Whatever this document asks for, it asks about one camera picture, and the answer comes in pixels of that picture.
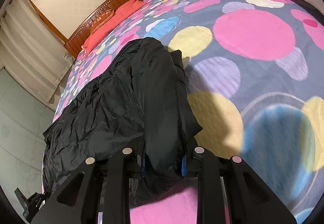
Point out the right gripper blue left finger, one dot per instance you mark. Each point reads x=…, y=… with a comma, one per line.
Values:
x=94, y=189

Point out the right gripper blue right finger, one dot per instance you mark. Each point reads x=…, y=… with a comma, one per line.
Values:
x=230, y=191

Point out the black quilted puffer jacket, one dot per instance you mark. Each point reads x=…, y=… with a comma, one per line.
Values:
x=142, y=95

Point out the frosted glass wardrobe door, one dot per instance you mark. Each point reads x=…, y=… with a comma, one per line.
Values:
x=23, y=121

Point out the colourful polka dot bedspread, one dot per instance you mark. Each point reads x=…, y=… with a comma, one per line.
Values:
x=254, y=71

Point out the left beige striped curtain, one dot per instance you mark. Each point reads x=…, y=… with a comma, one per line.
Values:
x=31, y=52

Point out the red quilted pillow blanket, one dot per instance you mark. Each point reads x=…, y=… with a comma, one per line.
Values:
x=122, y=13

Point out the small orange embroidered cushion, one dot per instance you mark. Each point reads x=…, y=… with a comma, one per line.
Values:
x=103, y=17

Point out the wooden bed headboard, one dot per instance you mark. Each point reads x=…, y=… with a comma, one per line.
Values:
x=78, y=37

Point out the vertical wooden door frame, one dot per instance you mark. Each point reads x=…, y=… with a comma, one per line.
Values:
x=48, y=23

